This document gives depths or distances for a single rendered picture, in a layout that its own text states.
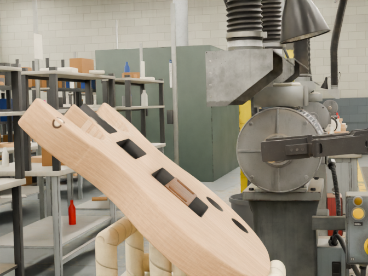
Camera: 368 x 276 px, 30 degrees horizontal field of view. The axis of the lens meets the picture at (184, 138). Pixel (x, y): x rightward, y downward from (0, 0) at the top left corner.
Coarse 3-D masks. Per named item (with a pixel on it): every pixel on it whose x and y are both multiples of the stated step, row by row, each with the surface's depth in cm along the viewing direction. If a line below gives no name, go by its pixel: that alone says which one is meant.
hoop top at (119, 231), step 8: (112, 224) 108; (120, 224) 108; (128, 224) 110; (104, 232) 101; (112, 232) 102; (120, 232) 105; (128, 232) 109; (96, 240) 101; (104, 240) 101; (112, 240) 101; (120, 240) 104
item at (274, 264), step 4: (276, 260) 114; (272, 264) 112; (276, 264) 112; (280, 264) 112; (272, 268) 109; (276, 268) 109; (280, 268) 110; (284, 268) 113; (272, 272) 107; (276, 272) 107; (280, 272) 108; (284, 272) 111
